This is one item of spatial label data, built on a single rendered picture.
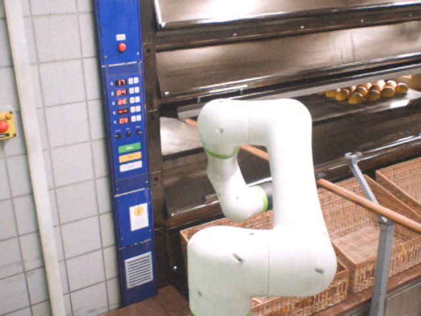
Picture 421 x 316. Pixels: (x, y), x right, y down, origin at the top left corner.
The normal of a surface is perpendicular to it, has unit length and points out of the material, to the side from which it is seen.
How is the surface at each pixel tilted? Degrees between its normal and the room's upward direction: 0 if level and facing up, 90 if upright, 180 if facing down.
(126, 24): 90
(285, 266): 62
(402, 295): 91
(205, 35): 90
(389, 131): 70
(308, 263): 58
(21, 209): 90
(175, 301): 0
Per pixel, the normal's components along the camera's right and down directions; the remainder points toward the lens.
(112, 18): 0.52, 0.30
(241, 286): -0.02, 0.51
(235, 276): -0.02, 0.29
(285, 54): 0.49, -0.04
